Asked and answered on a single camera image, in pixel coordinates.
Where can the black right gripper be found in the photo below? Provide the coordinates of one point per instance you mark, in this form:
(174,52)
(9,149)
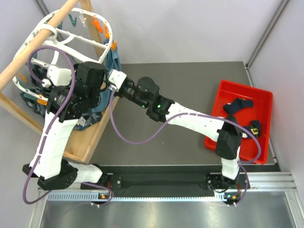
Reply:
(120,91)

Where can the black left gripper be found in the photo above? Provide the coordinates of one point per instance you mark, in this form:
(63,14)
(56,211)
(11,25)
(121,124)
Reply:
(75,67)

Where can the teal blue garment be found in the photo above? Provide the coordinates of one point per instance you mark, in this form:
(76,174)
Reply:
(112,62)

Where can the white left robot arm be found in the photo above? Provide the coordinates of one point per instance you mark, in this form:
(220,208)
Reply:
(64,109)

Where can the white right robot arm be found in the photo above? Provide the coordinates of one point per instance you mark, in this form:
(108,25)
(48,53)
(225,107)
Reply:
(223,131)

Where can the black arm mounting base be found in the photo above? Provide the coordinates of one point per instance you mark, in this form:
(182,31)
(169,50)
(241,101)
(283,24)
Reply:
(172,185)

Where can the dark leaf-print shorts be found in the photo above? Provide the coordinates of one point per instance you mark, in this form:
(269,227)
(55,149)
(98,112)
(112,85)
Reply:
(88,119)

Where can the wooden round rod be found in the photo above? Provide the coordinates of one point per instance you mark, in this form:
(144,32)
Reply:
(12,69)

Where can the navy sock upper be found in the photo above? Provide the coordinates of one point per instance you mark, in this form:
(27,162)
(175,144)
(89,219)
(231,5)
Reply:
(237,105)

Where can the navy sock with yellow tag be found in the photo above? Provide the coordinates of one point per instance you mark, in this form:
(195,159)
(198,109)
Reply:
(254,128)

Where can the red plastic bin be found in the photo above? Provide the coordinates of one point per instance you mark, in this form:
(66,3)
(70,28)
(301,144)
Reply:
(228,91)

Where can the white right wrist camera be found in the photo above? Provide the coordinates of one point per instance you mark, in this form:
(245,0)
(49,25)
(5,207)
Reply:
(116,79)

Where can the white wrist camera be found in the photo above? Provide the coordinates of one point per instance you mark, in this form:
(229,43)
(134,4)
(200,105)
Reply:
(57,77)
(116,79)

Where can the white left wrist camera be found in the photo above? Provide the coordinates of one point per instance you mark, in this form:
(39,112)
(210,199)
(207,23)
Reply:
(57,77)

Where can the wooden rack frame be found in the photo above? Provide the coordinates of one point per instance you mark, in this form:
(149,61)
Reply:
(81,144)

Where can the aluminium rail frame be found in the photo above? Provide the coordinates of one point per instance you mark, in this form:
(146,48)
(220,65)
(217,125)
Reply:
(272,201)

